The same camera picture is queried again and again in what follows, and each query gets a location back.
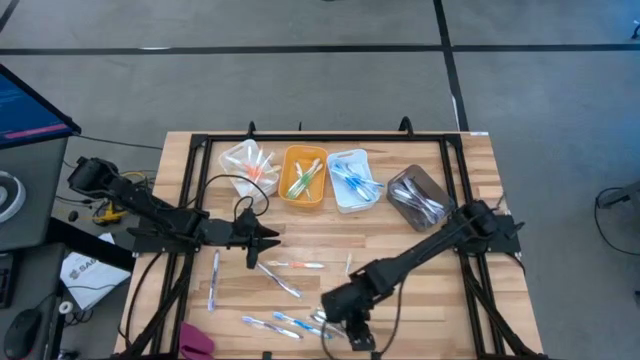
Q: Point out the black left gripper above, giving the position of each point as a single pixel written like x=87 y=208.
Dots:
x=247 y=230

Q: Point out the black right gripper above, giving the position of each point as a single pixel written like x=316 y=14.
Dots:
x=347 y=305

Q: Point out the purple toothbrush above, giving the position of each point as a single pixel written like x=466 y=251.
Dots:
x=425 y=210
x=415 y=212
x=270 y=327
x=425 y=192
x=332 y=331
x=412 y=185
x=400 y=192
x=435 y=204
x=280 y=281
x=214 y=280

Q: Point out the orange toothbrush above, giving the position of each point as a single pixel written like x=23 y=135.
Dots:
x=259 y=157
x=274 y=170
x=267 y=161
x=252 y=174
x=300 y=264
x=250 y=155
x=242 y=179
x=348 y=262
x=235 y=161

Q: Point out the blue toothbrush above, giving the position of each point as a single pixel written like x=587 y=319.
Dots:
x=370 y=192
x=352 y=172
x=300 y=324
x=350 y=185
x=375 y=182
x=357 y=190
x=339 y=167

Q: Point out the white plastic bin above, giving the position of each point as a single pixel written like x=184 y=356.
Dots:
x=350 y=205
x=240 y=192

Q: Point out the green toothbrush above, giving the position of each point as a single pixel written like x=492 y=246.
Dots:
x=307 y=177
x=316 y=167
x=297 y=187
x=300 y=172

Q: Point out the orange plastic bin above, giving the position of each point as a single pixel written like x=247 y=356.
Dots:
x=292 y=155

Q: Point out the grey translucent plastic bin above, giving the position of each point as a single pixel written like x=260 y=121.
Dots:
x=417 y=172

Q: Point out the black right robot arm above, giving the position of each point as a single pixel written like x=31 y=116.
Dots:
x=425 y=250

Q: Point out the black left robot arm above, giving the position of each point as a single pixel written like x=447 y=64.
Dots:
x=140 y=200

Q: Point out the maroon cloth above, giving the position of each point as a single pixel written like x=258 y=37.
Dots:
x=192 y=345

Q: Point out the yellow tool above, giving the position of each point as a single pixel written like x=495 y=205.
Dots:
x=110 y=216

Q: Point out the black desk beam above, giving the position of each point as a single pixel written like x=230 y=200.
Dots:
x=90 y=245

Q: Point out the white printed booklet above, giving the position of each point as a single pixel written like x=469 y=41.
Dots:
x=90 y=280

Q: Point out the white tape roll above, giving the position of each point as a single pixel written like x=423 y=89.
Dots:
x=65 y=307

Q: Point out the white sticker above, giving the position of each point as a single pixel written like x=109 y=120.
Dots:
x=477 y=133

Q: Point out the grey desk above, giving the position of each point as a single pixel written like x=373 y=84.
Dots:
x=47 y=165

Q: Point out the white round device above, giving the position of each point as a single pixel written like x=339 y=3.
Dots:
x=12 y=200

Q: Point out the black computer mouse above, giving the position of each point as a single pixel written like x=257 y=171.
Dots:
x=20 y=330

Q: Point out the black keyboard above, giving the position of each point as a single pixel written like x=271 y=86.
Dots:
x=5 y=280

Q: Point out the computer monitor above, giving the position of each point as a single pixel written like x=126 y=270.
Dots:
x=25 y=110

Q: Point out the grey equipment base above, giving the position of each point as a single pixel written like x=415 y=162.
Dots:
x=620 y=197

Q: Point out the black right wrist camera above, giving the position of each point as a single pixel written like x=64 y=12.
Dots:
x=361 y=340

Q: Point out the black frame clamp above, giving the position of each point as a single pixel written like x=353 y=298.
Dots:
x=406 y=126
x=251 y=128

